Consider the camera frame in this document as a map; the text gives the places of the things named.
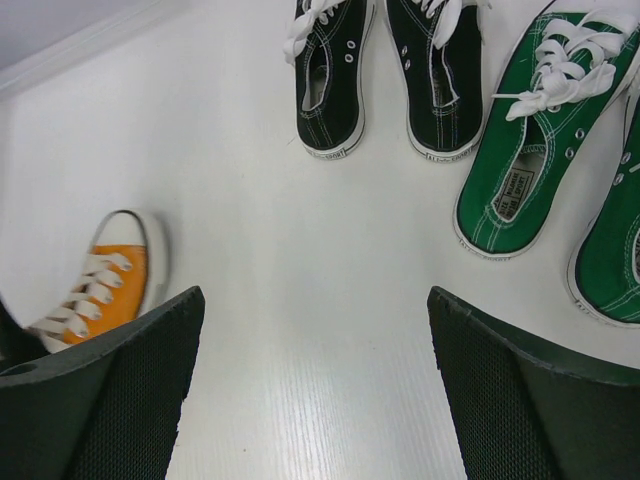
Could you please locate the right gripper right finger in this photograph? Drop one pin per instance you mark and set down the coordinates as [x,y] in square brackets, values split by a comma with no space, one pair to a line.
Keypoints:
[526,408]

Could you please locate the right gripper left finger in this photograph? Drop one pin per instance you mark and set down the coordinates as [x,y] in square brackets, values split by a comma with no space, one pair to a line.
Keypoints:
[108,408]

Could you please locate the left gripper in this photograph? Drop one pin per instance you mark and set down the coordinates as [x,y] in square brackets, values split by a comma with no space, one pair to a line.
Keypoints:
[17,345]

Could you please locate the orange sneaker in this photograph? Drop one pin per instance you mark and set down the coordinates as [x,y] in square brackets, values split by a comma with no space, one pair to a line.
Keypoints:
[124,276]

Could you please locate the green sneaker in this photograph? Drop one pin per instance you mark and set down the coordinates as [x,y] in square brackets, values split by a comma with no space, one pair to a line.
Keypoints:
[603,271]
[570,64]

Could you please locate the black sneaker back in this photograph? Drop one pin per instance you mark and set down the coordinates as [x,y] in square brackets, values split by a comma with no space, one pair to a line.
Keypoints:
[439,48]

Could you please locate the black sneaker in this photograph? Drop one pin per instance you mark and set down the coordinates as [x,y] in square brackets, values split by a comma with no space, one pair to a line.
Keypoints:
[439,48]
[325,46]

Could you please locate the black sneaker front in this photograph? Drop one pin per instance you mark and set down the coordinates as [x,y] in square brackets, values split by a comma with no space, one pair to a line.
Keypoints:
[325,46]

